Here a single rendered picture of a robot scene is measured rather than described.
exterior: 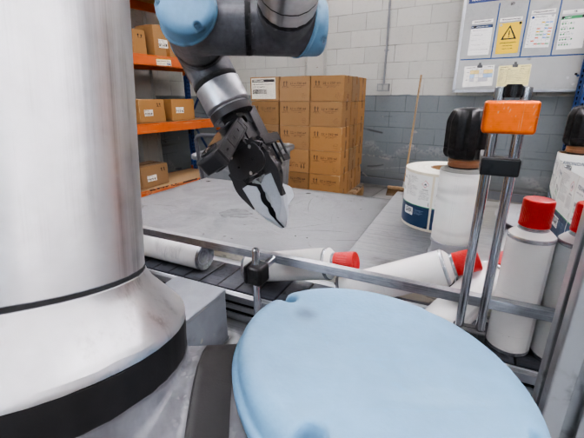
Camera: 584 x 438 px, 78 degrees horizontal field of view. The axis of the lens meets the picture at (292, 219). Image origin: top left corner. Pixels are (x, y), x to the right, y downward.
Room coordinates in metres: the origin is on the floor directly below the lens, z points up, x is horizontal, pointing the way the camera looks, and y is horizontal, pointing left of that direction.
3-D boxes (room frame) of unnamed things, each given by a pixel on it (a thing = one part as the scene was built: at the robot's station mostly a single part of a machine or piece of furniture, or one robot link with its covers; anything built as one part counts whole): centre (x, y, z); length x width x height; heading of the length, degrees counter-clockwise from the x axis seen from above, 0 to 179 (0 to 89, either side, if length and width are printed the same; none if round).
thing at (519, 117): (0.39, -0.22, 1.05); 0.10 x 0.04 x 0.33; 154
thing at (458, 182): (0.70, -0.34, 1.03); 0.09 x 0.09 x 0.30
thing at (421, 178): (0.91, -0.40, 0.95); 0.20 x 0.20 x 0.14
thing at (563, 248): (0.39, -0.34, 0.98); 0.05 x 0.05 x 0.20
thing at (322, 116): (4.37, -0.20, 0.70); 1.20 x 0.82 x 1.39; 64
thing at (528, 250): (0.41, -0.29, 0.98); 0.05 x 0.05 x 0.20
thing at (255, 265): (0.49, 0.04, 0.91); 0.07 x 0.03 x 0.16; 154
